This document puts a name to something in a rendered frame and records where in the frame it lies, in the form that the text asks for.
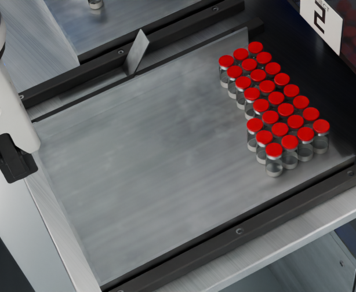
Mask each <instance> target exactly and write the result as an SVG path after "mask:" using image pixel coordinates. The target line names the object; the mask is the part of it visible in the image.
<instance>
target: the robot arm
mask: <svg viewBox="0 0 356 292"><path fill-rule="evenodd" d="M5 39H6V24H5V21H4V19H3V17H2V15H1V12H0V170H1V172H2V174H3V176H4V178H5V179H6V181H7V183H9V184H11V183H14V182H16V181H18V180H21V179H24V178H26V177H27V176H29V175H30V174H33V173H35V172H37V171H38V166H37V164H36V163H35V160H34V158H33V157H32V154H31V153H33V152H34V151H37V150H38V149H39V147H40V144H41V142H40V140H39V137H38V135H37V133H36V131H35V129H34V127H33V125H32V123H31V120H30V118H29V116H28V113H27V111H26V109H25V108H24V105H23V103H22V102H21V99H20V97H19V95H18V93H17V90H16V88H15V86H14V84H13V82H12V80H11V77H10V75H9V73H8V71H7V68H6V66H5V64H4V62H3V60H2V58H1V57H2V55H3V53H4V50H5V43H6V42H5Z"/></svg>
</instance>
